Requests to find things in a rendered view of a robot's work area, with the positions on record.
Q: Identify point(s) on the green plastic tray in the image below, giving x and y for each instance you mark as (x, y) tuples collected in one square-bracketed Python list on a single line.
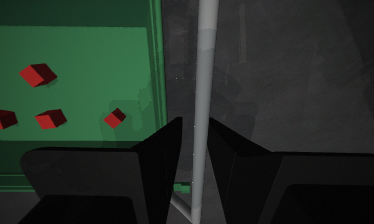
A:
[(106, 54)]

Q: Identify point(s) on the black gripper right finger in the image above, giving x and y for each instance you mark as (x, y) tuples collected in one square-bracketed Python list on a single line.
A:
[(251, 180)]

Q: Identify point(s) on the small red block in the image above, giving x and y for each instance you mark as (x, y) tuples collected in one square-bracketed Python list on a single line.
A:
[(38, 74), (7, 119), (115, 118), (50, 119)]

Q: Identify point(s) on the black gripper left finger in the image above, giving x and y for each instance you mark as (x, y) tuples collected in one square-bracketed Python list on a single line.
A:
[(145, 172)]

